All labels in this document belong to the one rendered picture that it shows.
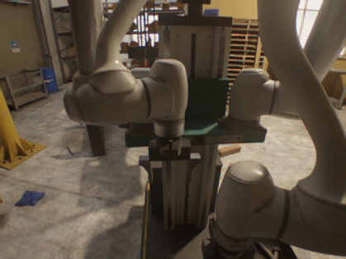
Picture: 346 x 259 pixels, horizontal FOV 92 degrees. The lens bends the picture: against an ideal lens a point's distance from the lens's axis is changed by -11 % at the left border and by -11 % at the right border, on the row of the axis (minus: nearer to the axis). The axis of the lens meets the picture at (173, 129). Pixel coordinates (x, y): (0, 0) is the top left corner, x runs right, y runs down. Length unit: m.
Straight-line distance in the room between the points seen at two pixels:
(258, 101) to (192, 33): 0.44
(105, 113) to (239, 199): 0.32
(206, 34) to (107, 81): 0.66
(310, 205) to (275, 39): 0.29
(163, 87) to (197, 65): 0.55
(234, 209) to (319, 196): 0.14
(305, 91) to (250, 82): 0.48
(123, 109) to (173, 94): 0.13
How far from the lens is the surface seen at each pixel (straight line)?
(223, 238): 0.47
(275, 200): 0.39
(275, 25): 0.38
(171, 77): 0.46
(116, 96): 0.42
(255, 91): 0.84
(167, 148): 0.50
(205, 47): 0.98
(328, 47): 0.64
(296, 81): 0.37
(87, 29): 0.66
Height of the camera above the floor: 1.68
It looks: 27 degrees down
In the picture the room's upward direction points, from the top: straight up
